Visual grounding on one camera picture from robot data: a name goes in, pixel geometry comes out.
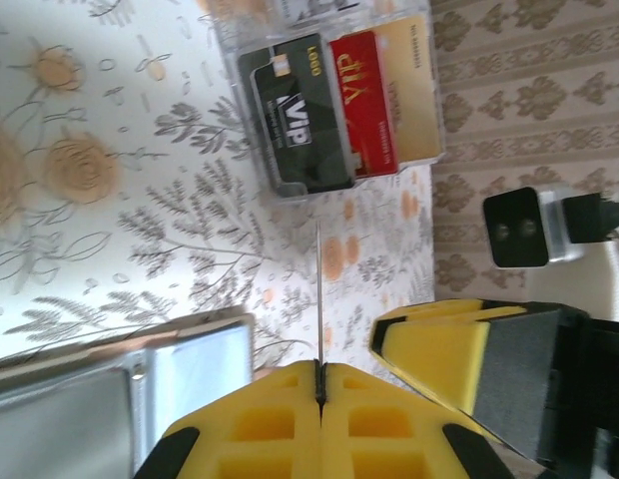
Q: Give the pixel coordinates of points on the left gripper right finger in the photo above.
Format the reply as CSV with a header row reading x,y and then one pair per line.
x,y
379,439

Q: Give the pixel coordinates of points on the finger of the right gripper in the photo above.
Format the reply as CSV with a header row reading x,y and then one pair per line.
x,y
464,307
529,379

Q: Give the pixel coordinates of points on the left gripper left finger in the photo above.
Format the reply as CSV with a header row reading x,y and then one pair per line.
x,y
249,434

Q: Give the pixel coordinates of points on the thin plastic card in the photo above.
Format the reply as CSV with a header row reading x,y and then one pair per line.
x,y
320,299

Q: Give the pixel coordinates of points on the beige card holder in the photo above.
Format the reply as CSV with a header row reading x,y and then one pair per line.
x,y
65,414

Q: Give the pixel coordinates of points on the gold VIP card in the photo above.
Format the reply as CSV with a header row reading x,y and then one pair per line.
x,y
414,100

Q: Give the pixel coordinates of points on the black VIP card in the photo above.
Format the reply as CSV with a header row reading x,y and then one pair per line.
x,y
309,149

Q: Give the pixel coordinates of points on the red VIP card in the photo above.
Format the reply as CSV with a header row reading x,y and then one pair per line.
x,y
364,100

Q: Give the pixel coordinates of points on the black and white clamp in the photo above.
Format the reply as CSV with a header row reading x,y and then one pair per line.
x,y
514,229

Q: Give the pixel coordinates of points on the floral table cover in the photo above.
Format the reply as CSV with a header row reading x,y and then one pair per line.
x,y
90,224

